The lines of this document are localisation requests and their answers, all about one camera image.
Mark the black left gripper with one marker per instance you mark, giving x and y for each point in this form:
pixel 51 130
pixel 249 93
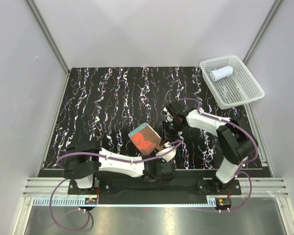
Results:
pixel 161 161

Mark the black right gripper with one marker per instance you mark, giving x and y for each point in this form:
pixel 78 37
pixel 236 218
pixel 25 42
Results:
pixel 167 136

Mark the aluminium frame rail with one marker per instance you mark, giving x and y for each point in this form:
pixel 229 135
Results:
pixel 51 191

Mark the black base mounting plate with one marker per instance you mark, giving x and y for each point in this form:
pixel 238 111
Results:
pixel 201 182

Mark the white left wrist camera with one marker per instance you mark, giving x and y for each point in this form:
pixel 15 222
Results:
pixel 168 153

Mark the white plastic mesh basket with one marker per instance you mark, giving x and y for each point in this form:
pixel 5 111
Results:
pixel 238 87

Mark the orange patterned towel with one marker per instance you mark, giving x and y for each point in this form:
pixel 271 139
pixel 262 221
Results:
pixel 146 139

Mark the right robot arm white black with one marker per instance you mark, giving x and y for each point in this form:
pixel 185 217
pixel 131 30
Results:
pixel 238 144

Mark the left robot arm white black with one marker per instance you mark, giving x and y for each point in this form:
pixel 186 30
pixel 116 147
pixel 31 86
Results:
pixel 80 165

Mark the white terry towel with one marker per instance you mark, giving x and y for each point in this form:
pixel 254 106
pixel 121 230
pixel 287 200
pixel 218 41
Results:
pixel 221 73

